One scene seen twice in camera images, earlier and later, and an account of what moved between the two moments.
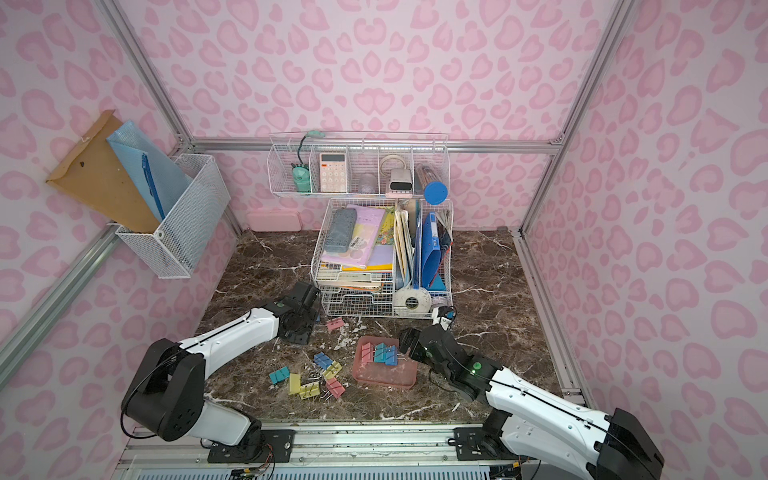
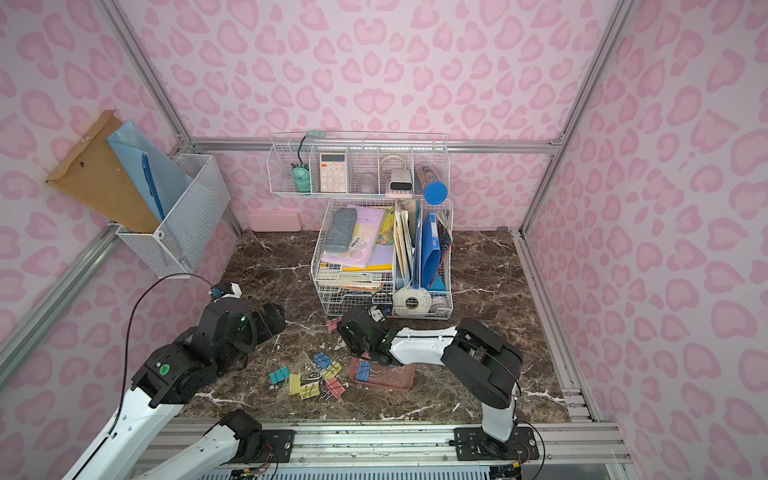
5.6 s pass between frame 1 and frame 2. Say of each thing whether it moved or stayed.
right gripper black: moved
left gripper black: moved
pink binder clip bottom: stayed
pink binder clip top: stayed
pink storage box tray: stayed
